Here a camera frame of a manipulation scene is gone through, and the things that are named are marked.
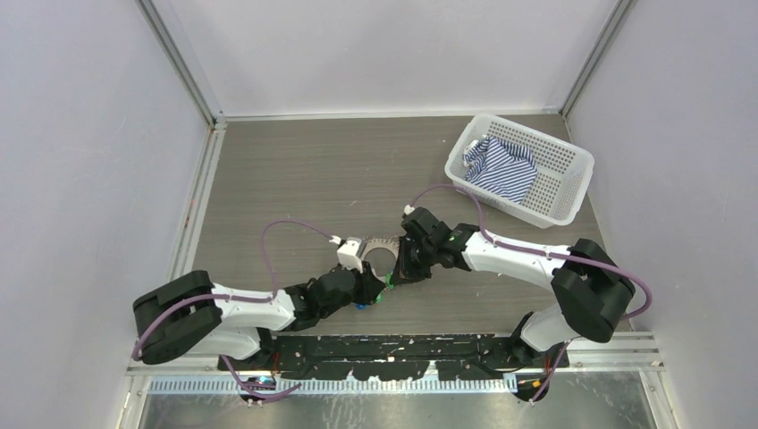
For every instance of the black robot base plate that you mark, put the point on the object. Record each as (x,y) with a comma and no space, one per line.
(455,357)

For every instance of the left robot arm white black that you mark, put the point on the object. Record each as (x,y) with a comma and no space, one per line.
(194,315)

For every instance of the white perforated plastic basket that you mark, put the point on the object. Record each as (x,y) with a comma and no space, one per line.
(564,172)

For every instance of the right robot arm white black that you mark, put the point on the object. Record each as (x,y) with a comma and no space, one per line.
(591,296)

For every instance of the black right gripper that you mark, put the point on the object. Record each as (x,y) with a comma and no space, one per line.
(406,272)

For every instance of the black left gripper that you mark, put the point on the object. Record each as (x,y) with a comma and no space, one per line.
(370,285)

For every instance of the blue white striped cloth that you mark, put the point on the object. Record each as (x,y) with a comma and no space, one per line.
(501,167)

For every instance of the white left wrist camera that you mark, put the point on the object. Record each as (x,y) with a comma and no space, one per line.
(349,254)

